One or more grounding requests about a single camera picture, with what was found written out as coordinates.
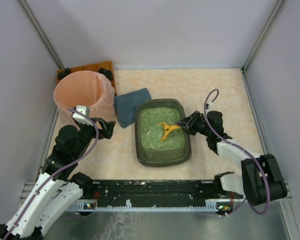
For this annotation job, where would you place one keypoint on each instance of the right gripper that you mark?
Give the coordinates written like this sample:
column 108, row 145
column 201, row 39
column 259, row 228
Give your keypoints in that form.
column 192, row 122

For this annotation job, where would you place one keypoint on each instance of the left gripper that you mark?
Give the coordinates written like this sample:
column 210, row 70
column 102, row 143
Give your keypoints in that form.
column 100, row 126

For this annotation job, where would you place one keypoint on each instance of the yellow litter scoop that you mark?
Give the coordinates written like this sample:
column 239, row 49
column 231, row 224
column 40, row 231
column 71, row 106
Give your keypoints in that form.
column 167, row 129

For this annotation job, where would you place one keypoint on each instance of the dark green litter box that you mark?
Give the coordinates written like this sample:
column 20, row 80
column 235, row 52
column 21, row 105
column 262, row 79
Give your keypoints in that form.
column 155, row 145

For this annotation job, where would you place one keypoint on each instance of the bin with pink bag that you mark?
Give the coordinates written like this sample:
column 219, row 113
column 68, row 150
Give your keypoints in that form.
column 85, row 88

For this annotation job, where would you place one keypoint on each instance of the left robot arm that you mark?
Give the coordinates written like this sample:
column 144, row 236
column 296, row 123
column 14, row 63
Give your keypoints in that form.
column 52, row 170

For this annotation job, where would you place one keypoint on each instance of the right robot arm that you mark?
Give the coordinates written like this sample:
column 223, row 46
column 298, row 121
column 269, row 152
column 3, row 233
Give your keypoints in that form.
column 240, row 160

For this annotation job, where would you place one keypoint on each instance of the grey-blue cloth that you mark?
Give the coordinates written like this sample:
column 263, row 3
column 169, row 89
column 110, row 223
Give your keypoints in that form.
column 125, row 105

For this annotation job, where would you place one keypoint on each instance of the orange wooden tray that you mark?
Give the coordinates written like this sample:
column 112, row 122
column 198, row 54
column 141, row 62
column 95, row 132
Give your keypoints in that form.
column 94, row 68

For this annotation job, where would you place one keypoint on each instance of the black object in tray corner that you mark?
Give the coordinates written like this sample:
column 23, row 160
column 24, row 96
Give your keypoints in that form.
column 63, row 73

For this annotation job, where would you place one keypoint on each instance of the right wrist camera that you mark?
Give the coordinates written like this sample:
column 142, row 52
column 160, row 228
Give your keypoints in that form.
column 208, row 106

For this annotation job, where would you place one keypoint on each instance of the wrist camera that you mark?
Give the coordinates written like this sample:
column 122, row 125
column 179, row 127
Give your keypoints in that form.
column 208, row 106
column 80, row 114

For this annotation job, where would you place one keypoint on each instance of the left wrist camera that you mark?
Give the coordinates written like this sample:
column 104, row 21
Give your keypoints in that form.
column 80, row 114

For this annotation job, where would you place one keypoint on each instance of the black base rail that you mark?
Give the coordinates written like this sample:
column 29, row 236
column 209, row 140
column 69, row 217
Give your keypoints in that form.
column 158, row 196

